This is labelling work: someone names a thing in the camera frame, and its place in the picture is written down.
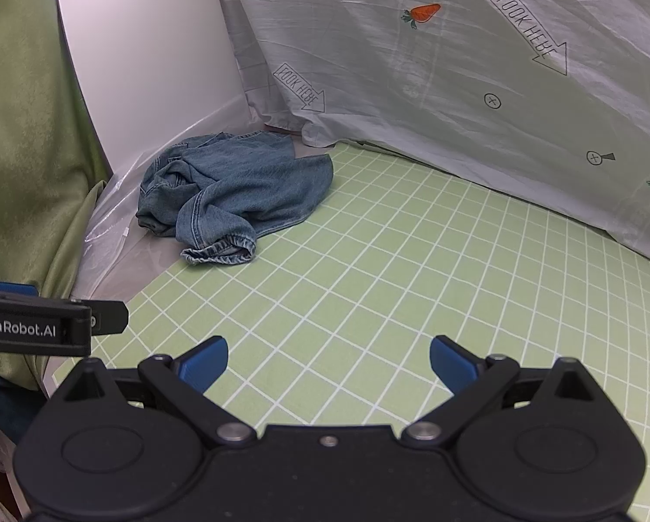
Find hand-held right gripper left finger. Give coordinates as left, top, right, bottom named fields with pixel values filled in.
left=53, top=336, right=257, bottom=449

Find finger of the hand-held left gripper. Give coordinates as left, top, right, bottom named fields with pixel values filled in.
left=0, top=279, right=39, bottom=299
left=90, top=303, right=129, bottom=336

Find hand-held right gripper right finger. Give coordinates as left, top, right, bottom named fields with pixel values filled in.
left=402, top=336, right=608, bottom=449

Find blue denim jeans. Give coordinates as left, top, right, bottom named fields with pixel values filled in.
left=136, top=131, right=335, bottom=267

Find dark teal cloth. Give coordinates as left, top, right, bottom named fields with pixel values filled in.
left=0, top=356, right=48, bottom=444

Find clear plastic sheet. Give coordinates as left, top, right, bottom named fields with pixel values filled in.
left=72, top=109, right=304, bottom=311

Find green grid mat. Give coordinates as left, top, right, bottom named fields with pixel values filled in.
left=47, top=141, right=650, bottom=522

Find green cloth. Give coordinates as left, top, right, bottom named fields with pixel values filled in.
left=0, top=0, right=111, bottom=392

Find white board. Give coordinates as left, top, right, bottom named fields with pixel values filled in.
left=54, top=0, right=250, bottom=175

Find white carrot print sheet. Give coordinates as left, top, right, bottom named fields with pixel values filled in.
left=210, top=0, right=650, bottom=273

